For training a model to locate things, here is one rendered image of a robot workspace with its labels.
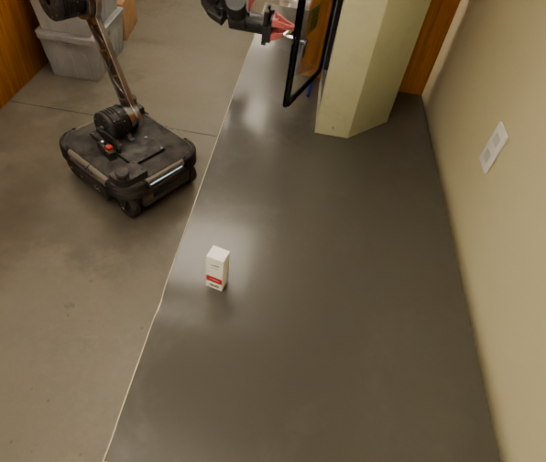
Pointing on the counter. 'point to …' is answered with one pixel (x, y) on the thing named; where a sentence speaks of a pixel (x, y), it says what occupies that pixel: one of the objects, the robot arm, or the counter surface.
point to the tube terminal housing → (367, 64)
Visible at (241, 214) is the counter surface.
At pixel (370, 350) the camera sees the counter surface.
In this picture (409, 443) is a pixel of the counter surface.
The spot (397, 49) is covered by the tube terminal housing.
